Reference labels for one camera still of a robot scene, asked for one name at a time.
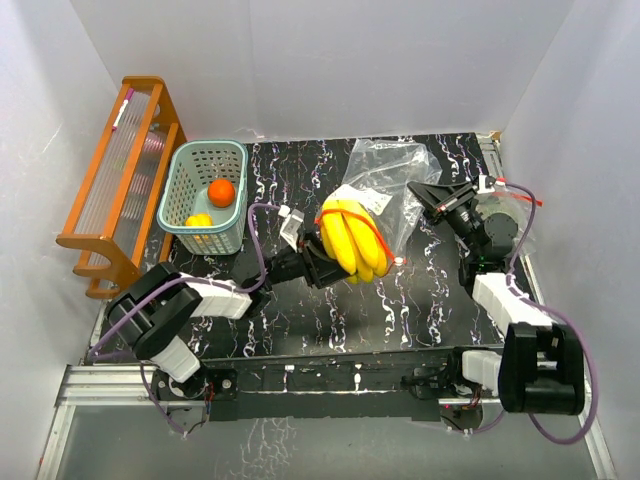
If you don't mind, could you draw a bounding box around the pink white marker pen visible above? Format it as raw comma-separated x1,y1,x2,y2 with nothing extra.
112,88,134,132

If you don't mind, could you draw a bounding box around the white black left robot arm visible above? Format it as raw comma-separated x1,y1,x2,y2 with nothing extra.
106,232,348,399

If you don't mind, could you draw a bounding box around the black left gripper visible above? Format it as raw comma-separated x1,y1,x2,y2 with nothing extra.
256,231,357,290

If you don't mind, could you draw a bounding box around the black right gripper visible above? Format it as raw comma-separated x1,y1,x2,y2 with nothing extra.
408,181,483,256

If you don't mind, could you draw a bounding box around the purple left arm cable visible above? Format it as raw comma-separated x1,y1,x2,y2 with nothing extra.
89,202,291,441

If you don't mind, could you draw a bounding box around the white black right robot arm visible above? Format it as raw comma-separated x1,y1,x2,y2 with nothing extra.
408,175,585,415

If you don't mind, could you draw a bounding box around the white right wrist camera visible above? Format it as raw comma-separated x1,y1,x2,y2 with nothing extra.
475,175,506,195

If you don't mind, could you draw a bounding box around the aluminium frame rail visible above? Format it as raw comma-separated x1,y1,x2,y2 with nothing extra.
38,351,614,479

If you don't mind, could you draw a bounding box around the teal plastic basket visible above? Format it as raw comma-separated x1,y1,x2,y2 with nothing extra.
156,140,249,256

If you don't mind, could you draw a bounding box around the orange wooden rack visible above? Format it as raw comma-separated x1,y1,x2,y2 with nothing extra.
56,76,186,300

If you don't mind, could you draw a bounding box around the fake orange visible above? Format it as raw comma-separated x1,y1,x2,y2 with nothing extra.
207,178,236,208

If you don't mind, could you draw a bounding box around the clear zip bag with vegetables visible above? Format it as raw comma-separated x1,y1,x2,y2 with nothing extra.
475,186,542,254

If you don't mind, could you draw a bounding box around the fake yellow bell pepper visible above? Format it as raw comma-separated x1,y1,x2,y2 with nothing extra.
185,213,213,228

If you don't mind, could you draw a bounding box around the clear zip bag with fruit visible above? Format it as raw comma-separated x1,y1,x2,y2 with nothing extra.
327,139,442,266

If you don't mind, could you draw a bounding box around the fake banana bunch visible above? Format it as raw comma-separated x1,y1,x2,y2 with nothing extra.
316,199,390,284

